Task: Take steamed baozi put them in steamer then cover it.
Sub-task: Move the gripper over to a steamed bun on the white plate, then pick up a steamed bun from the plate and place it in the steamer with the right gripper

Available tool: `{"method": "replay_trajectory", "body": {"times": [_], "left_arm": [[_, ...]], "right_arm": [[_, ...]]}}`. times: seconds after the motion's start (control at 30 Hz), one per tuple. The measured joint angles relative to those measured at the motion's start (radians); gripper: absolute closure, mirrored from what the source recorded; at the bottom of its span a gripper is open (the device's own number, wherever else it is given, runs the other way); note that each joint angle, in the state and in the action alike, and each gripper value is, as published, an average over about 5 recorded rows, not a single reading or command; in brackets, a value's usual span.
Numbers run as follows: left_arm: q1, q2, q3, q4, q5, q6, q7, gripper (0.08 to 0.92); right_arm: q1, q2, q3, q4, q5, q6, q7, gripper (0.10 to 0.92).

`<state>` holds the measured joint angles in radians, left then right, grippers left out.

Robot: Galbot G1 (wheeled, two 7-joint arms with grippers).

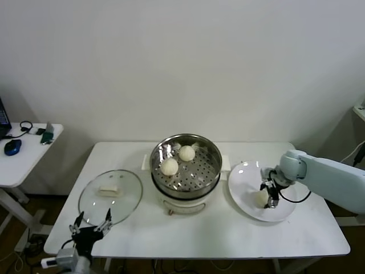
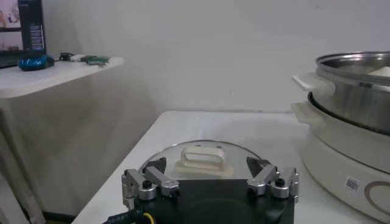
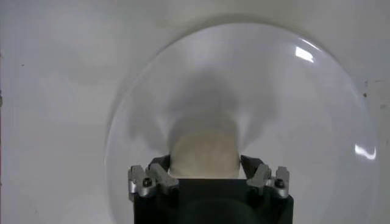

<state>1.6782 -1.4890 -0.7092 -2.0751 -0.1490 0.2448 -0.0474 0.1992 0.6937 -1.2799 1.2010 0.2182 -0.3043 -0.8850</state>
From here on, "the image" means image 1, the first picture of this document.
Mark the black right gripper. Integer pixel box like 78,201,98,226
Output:
259,168,296,209

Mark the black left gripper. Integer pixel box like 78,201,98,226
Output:
69,208,112,257

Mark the white steamed baozi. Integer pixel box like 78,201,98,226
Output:
254,191,269,208
179,144,196,162
160,158,180,176

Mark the glass lid with cream handle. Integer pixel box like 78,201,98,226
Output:
78,169,143,225

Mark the stainless steel steamer basket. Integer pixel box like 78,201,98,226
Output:
141,133,231,199

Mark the white round plate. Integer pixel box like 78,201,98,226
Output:
228,160,297,223

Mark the white floor power strip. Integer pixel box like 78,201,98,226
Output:
40,257,58,269

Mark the black floor power adapter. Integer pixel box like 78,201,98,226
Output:
27,233,48,252

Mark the white side table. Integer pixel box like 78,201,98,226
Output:
0,123,64,253

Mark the cream electric pot base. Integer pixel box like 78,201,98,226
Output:
152,171,222,215

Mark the green circuit board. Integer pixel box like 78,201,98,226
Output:
40,122,55,146

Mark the blue computer mouse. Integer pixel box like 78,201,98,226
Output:
3,139,23,156

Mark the black laptop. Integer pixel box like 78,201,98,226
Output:
0,96,13,140

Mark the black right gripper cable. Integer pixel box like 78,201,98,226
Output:
278,190,312,204

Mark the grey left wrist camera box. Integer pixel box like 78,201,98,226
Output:
55,247,79,268

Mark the white wall cable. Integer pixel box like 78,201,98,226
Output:
340,141,365,164

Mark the black wall cable with plug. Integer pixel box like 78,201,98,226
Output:
352,147,365,168

